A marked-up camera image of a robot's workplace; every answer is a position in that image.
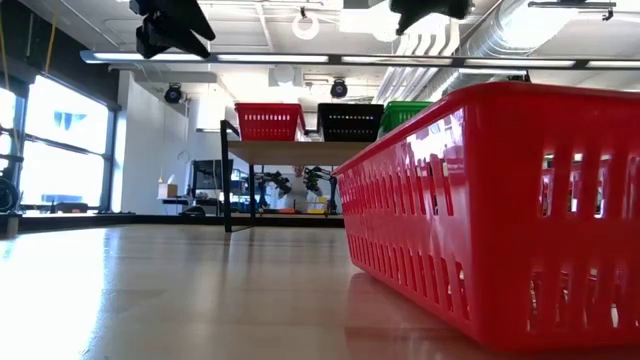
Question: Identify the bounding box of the wooden shelf with black legs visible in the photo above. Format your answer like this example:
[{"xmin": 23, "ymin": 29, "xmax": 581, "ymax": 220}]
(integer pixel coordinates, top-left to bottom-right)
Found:
[{"xmin": 219, "ymin": 118, "xmax": 374, "ymax": 234}]

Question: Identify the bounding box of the long ceiling light strip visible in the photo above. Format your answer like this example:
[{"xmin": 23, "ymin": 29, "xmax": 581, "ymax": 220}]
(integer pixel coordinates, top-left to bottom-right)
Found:
[
  {"xmin": 79, "ymin": 49, "xmax": 331, "ymax": 65},
  {"xmin": 508, "ymin": 58, "xmax": 640, "ymax": 70}
]

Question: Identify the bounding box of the white ceiling unit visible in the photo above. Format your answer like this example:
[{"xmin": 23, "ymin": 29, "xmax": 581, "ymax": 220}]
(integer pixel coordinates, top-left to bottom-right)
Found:
[{"xmin": 267, "ymin": 64, "xmax": 301, "ymax": 89}]

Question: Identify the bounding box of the dark computer monitor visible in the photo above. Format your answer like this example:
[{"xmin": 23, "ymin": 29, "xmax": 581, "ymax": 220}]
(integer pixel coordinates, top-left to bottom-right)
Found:
[{"xmin": 192, "ymin": 158, "xmax": 235, "ymax": 197}]

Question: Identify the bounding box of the large bright window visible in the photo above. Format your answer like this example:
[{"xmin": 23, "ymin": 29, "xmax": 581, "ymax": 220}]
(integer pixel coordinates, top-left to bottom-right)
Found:
[{"xmin": 0, "ymin": 73, "xmax": 121, "ymax": 214}]

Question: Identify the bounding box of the black ceiling track fixture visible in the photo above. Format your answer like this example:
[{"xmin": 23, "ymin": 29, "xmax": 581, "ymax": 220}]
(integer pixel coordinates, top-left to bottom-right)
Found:
[{"xmin": 527, "ymin": 0, "xmax": 617, "ymax": 22}]

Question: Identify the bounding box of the silver ceiling air duct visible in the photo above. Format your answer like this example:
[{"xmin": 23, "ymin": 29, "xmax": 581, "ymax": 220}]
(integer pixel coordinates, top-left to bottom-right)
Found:
[{"xmin": 414, "ymin": 0, "xmax": 581, "ymax": 99}]

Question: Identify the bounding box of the white ring ceiling light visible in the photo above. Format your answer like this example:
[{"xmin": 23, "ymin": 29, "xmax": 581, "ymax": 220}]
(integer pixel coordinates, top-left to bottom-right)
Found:
[{"xmin": 292, "ymin": 10, "xmax": 321, "ymax": 41}]

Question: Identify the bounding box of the yellow hanging cable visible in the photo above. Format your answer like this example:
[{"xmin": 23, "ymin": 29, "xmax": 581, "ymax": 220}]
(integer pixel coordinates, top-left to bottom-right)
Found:
[{"xmin": 43, "ymin": 14, "xmax": 57, "ymax": 75}]

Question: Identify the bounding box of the black aluminium table frame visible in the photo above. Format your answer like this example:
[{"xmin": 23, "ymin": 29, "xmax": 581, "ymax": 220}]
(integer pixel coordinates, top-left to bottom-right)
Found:
[{"xmin": 19, "ymin": 213, "xmax": 346, "ymax": 232}]

